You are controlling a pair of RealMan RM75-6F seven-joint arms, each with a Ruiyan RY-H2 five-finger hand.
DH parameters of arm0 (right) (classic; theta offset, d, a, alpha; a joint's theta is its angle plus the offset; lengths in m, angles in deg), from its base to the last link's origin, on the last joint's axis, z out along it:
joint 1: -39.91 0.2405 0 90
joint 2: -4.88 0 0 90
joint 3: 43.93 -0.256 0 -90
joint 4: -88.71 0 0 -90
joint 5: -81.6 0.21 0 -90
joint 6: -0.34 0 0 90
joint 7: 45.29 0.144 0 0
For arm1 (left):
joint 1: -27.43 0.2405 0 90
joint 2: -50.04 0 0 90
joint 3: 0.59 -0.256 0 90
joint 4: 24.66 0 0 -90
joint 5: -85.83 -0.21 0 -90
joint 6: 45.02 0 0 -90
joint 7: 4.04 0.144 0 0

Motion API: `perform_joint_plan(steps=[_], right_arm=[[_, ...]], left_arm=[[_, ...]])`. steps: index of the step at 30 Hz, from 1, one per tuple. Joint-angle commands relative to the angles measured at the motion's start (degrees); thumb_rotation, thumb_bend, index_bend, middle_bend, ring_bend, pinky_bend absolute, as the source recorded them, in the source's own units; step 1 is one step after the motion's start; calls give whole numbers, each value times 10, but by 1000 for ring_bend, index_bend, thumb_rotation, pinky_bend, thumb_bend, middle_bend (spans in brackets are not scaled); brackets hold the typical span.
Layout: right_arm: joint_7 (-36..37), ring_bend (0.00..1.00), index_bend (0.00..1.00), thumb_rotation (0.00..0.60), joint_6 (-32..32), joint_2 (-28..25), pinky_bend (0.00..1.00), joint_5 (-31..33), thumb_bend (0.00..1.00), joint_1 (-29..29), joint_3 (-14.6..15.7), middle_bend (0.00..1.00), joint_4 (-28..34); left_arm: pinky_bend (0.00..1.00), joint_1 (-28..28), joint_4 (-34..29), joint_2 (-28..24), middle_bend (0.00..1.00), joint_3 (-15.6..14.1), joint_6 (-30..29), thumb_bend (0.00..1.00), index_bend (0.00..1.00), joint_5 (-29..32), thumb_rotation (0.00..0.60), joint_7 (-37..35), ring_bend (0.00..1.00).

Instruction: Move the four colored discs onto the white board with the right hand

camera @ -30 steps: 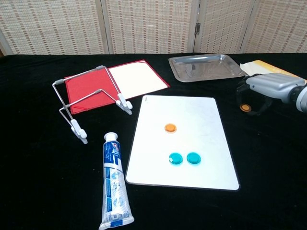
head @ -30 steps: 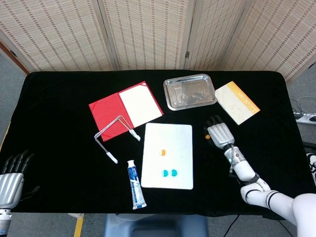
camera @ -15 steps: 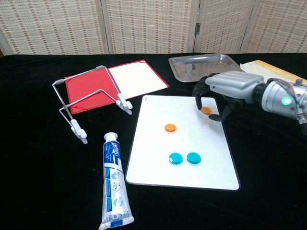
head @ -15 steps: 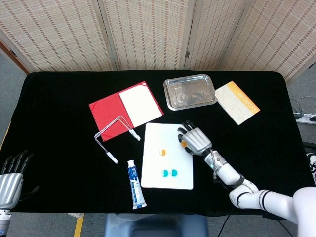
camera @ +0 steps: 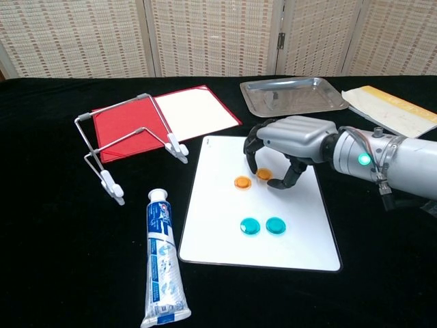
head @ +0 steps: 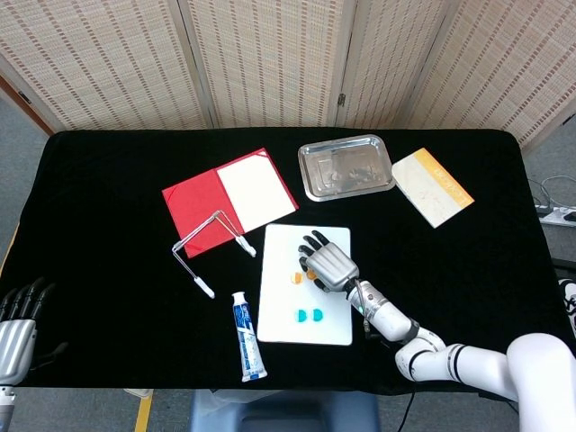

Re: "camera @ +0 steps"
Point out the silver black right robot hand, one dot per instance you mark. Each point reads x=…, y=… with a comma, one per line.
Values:
x=297, y=136

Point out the orange round magnet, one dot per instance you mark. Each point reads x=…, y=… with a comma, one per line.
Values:
x=263, y=174
x=242, y=182

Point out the teal round magnet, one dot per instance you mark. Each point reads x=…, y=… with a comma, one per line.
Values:
x=276, y=225
x=250, y=226

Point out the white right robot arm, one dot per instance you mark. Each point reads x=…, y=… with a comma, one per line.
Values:
x=409, y=164

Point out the white magnetic board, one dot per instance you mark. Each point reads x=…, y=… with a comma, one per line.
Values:
x=218, y=222

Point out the stainless steel tray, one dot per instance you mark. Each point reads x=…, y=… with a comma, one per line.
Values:
x=293, y=97

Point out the yellow and white booklet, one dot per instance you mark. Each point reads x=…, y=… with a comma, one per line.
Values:
x=392, y=111

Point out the woven folding screen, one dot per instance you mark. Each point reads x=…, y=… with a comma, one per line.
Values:
x=211, y=34

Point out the open red folder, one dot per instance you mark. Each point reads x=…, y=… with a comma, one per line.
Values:
x=117, y=131

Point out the white blue toothpaste tube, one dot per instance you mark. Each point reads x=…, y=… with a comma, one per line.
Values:
x=160, y=256

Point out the black tablecloth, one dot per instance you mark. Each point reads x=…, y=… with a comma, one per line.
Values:
x=51, y=239

